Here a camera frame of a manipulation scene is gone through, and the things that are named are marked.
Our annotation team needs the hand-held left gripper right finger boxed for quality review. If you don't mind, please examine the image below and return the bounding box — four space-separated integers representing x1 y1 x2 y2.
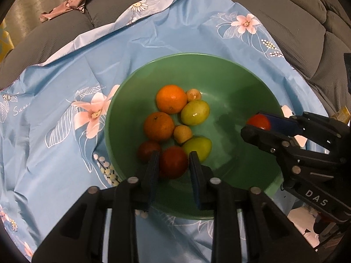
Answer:
189 151 320 263

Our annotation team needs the orange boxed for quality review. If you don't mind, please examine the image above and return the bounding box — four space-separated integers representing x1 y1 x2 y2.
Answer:
143 112 175 142
156 84 187 115

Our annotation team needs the blue floral cloth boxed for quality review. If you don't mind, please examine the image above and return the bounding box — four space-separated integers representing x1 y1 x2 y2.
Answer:
0 0 330 263

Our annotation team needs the green bowl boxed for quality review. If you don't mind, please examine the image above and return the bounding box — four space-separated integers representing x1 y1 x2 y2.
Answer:
104 53 286 220

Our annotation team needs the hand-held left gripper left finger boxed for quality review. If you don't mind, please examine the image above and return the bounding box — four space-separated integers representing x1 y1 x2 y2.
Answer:
31 150 161 263

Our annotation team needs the red cherry tomato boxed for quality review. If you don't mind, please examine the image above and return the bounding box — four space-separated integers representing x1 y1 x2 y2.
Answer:
246 114 271 130
159 146 189 179
137 141 162 163

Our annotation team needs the tan longan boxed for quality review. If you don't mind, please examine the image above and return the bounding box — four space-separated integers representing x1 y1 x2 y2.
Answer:
186 88 202 102
173 125 193 144

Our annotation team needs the grey sofa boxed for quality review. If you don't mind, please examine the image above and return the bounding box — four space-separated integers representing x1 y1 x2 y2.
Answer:
0 0 351 132

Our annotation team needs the yellow-green oval fruit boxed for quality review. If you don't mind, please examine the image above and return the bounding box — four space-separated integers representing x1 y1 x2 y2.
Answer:
180 100 210 126
182 136 213 163

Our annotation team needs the yellow packet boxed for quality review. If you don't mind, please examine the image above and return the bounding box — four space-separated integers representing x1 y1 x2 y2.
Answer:
332 106 351 124

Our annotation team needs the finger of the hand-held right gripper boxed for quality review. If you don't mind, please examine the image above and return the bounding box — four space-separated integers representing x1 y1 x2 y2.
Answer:
241 124 310 184
256 111 345 161

